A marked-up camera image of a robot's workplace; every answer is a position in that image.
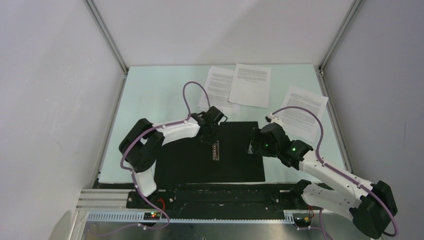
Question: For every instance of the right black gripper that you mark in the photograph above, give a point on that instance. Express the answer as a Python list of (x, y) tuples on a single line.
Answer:
[(256, 136)]

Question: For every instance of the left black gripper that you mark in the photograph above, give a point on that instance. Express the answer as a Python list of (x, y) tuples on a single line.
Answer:
[(211, 141)]

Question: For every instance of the metal folder clip mechanism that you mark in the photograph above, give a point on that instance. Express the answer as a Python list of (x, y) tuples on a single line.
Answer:
[(215, 151)]

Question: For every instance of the red black clip folder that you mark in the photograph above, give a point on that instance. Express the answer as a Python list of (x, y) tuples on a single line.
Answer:
[(191, 161)]

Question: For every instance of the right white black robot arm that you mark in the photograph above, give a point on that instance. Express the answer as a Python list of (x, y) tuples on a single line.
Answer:
[(370, 206)]

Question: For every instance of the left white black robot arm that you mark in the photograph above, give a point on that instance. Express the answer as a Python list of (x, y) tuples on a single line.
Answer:
[(141, 147)]

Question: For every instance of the right printed paper sheet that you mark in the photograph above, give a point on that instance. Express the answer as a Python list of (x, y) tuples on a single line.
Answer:
[(304, 107)]

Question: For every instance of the printed paper sheet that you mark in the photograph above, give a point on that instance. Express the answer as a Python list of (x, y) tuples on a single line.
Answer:
[(250, 85), (304, 107), (218, 87)]

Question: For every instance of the left printed paper sheet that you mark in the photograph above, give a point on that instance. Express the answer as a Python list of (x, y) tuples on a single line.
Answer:
[(218, 87)]

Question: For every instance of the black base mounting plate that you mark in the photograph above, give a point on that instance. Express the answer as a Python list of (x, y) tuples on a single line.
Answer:
[(268, 201)]

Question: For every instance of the middle printed paper sheet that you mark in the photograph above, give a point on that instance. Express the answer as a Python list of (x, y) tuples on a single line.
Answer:
[(250, 85)]

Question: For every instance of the right controller board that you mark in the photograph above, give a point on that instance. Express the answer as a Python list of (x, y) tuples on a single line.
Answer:
[(302, 222)]

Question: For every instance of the controller board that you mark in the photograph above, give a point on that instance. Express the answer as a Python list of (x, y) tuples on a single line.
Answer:
[(151, 215), (302, 222)]

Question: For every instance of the left controller board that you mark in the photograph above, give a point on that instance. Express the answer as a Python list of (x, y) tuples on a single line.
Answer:
[(151, 215)]

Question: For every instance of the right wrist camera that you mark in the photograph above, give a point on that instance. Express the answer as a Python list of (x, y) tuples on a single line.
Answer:
[(271, 118)]

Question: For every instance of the aluminium frame profile right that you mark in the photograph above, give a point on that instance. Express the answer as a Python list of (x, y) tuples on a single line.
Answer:
[(341, 32)]

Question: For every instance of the aluminium frame profile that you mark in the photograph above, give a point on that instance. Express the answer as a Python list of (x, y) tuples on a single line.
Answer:
[(106, 34), (341, 32)]

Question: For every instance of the aluminium frame profile left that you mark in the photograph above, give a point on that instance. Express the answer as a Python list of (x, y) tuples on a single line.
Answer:
[(106, 34)]

